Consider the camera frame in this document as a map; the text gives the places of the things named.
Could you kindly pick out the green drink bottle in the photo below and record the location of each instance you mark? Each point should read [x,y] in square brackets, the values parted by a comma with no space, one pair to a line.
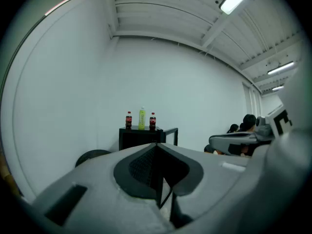
[142,119]

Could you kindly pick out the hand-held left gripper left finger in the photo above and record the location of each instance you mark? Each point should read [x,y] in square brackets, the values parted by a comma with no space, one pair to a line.
[97,179]

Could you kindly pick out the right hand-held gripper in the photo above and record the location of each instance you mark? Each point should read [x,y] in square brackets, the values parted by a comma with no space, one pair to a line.
[270,128]

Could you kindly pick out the black mini fridge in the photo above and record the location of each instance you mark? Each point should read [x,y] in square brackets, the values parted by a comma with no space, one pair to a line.
[136,138]

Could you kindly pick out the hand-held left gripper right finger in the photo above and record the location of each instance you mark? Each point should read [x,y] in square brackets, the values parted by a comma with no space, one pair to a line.
[209,169]

